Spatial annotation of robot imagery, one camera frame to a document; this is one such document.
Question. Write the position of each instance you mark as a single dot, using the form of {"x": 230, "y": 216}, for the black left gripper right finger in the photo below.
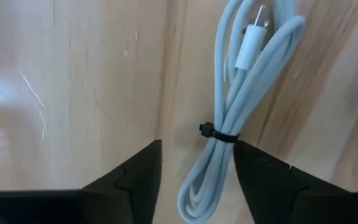
{"x": 278, "y": 199}

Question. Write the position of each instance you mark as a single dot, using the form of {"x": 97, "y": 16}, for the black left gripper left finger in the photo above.
{"x": 120, "y": 199}

